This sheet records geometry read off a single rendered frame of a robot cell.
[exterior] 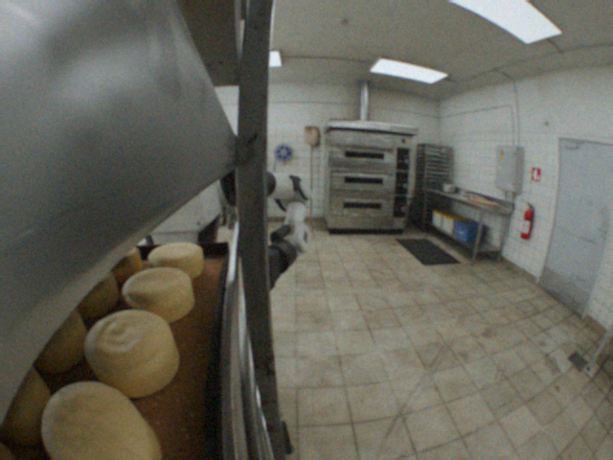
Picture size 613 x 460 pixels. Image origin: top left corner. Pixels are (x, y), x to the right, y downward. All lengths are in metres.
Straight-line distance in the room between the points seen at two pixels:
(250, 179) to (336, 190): 4.18
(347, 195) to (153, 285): 4.34
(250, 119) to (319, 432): 1.43
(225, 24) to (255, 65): 0.11
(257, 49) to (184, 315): 0.24
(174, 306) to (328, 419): 1.42
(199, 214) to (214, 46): 0.55
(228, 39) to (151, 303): 0.17
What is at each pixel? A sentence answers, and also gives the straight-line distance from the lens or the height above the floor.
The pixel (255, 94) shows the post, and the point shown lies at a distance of 0.25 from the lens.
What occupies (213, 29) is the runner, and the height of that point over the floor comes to 1.40.
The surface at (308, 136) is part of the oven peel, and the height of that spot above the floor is 1.80.
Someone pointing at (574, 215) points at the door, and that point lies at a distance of 3.67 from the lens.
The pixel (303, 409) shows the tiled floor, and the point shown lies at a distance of 1.57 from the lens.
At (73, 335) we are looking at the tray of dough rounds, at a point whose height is 1.24.
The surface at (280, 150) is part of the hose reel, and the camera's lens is 5.23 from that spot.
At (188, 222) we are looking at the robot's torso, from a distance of 0.70.
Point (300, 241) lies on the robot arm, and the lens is 0.76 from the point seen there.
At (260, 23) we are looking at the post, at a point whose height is 1.46.
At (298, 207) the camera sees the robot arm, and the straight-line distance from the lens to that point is 0.92.
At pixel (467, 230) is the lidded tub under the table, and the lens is 4.28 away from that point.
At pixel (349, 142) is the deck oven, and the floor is 1.64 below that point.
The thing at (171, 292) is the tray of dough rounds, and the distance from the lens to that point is 0.16.
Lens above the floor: 1.31
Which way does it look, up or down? 16 degrees down
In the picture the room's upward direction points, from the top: 1 degrees clockwise
